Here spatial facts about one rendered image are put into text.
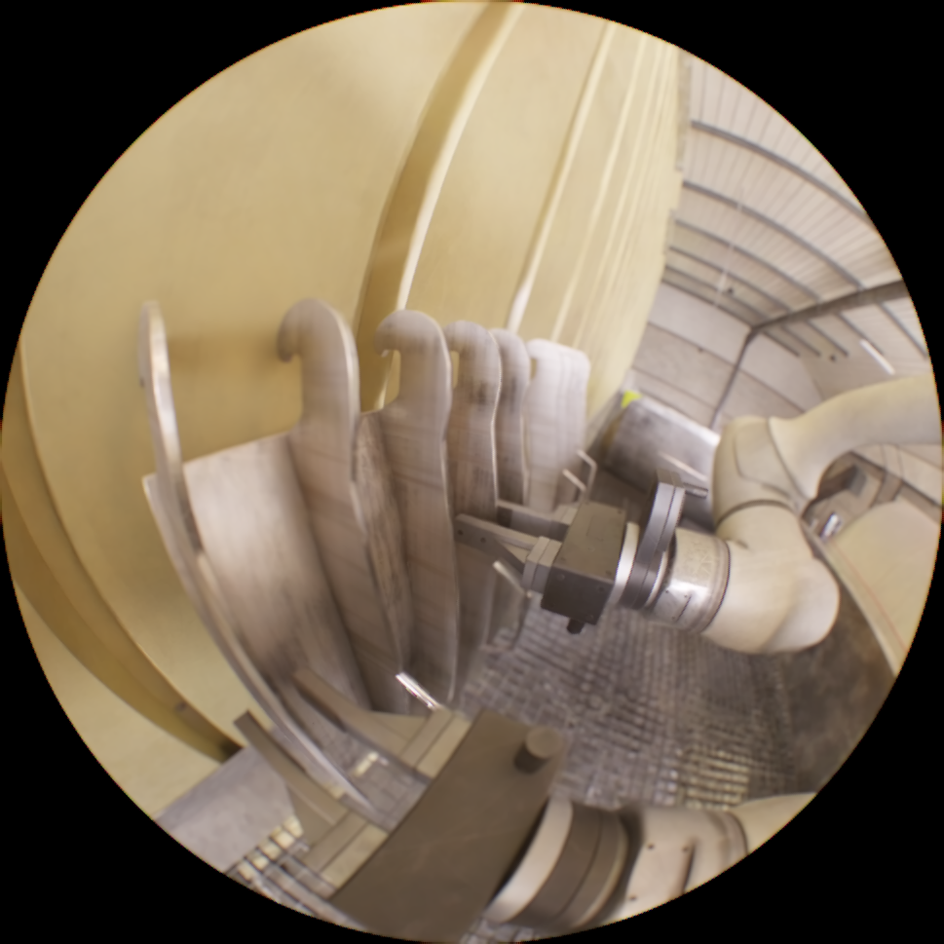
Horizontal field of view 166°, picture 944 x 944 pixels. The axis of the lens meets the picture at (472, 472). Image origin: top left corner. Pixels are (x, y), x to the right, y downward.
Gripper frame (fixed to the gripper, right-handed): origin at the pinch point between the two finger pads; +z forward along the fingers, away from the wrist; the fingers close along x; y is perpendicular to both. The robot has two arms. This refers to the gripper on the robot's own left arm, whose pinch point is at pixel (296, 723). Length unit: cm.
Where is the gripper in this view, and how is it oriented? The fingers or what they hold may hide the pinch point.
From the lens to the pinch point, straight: 21.3
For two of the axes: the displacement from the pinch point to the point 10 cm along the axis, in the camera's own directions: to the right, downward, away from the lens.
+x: -4.7, 2.9, -8.3
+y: 0.8, -9.3, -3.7
